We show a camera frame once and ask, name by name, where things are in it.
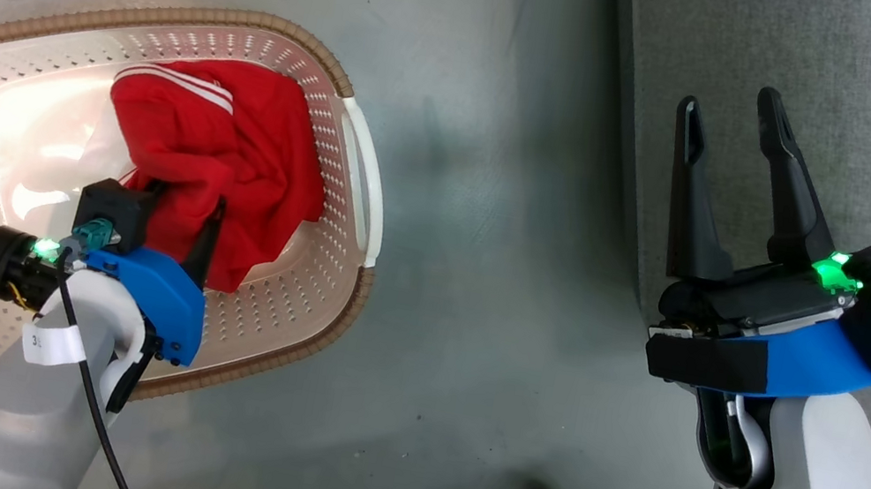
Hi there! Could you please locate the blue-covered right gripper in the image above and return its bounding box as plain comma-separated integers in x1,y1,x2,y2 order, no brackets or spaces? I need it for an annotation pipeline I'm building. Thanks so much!
629,72,871,420

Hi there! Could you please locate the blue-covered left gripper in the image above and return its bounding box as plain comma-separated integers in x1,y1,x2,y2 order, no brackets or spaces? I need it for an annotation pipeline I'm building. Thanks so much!
0,158,230,429

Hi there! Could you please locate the red garment with white stripes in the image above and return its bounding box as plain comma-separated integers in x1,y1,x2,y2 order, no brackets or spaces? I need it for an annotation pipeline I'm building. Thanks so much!
79,38,349,309

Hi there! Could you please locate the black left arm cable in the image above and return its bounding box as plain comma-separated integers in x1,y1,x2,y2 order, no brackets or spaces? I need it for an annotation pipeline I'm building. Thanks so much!
16,248,184,489

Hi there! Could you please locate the teal left camera connector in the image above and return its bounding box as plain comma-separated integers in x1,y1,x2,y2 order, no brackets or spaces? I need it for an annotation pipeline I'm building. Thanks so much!
67,213,120,258

